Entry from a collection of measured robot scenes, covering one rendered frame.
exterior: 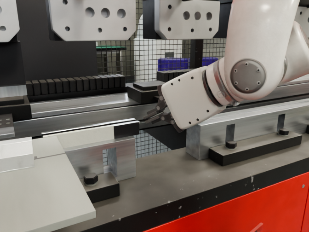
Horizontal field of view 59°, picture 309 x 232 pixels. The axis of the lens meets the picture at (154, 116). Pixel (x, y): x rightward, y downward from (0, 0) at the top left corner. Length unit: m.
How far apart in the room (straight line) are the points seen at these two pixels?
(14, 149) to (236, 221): 0.50
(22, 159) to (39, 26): 0.67
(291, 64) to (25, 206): 0.40
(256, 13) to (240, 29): 0.03
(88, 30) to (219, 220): 0.48
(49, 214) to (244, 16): 0.33
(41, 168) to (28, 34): 0.67
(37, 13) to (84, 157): 0.61
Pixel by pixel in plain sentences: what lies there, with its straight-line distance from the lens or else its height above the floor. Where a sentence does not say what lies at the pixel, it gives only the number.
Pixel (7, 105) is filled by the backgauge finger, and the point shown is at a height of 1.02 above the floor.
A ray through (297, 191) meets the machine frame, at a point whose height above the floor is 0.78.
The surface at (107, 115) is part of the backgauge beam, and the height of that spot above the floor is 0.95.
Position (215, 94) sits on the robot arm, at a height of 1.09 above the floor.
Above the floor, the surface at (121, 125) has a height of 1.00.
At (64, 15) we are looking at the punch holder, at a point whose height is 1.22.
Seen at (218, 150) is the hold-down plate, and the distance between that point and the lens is 0.72.
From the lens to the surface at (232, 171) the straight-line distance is 0.69.
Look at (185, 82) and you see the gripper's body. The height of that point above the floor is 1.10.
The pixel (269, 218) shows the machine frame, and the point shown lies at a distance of 0.81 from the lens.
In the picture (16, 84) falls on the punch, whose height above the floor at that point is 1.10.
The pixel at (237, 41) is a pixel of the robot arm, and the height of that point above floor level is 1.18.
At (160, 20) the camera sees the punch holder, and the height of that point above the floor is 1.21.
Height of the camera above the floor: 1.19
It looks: 17 degrees down
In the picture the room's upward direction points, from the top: straight up
